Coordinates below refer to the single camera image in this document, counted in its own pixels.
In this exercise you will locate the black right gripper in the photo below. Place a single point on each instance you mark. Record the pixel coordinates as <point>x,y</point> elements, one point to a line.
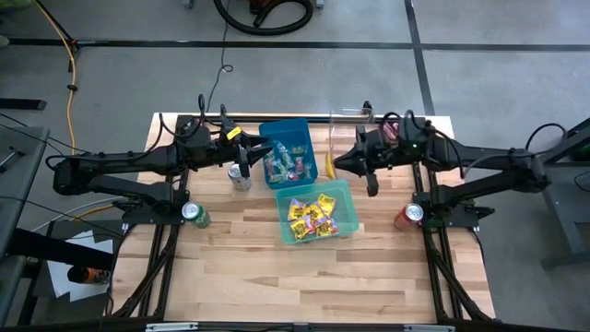
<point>382,147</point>

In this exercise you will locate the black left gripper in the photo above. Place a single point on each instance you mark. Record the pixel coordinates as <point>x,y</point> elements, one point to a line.
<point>216,147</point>

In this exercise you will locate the yellow candy pack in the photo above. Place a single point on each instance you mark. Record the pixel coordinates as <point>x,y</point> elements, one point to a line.
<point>300,229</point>
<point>314,213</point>
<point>295,209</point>
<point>330,166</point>
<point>326,204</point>
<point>325,227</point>

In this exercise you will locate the teal candy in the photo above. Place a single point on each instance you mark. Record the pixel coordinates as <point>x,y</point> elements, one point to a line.
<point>281,147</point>

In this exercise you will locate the yellow green candy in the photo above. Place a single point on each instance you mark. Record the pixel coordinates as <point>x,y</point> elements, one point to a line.
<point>298,149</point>

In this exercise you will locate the pink candy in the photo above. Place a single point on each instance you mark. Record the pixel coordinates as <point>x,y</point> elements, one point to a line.
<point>291,175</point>

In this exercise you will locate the red candy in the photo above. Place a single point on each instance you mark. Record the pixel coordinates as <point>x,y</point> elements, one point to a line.
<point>299,163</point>

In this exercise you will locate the blue candy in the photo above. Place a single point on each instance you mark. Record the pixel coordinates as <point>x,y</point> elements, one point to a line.
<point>308,168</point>

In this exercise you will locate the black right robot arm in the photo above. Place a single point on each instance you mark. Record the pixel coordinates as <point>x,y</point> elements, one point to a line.
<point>484,157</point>

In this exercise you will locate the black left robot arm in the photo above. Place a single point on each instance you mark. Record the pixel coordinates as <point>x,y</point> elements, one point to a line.
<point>129,161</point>

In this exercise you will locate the pink candy pack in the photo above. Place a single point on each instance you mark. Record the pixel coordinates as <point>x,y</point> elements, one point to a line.
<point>391,130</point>

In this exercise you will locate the silver diet cola can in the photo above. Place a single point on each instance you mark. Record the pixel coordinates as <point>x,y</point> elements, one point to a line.
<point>239,177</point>

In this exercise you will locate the clear plastic bin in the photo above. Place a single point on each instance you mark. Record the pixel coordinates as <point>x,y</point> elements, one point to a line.
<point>341,133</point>

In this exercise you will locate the blue plastic bin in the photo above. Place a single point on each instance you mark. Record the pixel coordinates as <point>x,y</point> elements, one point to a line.
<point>286,133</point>

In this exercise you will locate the teal translucent plastic bin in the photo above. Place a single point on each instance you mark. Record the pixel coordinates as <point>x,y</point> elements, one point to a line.
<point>341,198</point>

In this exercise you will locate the black round knob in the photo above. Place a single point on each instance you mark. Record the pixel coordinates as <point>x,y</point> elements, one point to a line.
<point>367,107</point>

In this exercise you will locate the red soda can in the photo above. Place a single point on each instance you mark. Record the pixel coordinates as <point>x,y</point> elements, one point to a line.
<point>409,216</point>

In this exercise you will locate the green soda can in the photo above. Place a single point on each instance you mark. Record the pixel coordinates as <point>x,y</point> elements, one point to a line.
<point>196,214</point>

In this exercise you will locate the orange and black bottle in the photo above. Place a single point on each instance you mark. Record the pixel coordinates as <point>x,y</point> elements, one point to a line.
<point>92,275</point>

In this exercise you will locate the grey metal stand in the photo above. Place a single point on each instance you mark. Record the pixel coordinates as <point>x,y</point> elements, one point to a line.
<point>562,221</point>

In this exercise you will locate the black beam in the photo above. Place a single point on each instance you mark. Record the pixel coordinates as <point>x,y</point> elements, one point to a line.
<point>55,249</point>

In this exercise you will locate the grey side table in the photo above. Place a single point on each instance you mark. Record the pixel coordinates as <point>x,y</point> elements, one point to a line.
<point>23,152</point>

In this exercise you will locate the white paper sheet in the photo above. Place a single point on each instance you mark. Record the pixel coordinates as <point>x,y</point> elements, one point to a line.
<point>60,276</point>

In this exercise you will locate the black metal rig frame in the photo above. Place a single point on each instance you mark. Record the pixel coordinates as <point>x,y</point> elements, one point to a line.
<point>433,244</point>

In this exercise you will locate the silver aluminium bracket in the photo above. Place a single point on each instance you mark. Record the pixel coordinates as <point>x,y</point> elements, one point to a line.
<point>173,327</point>
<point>428,328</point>

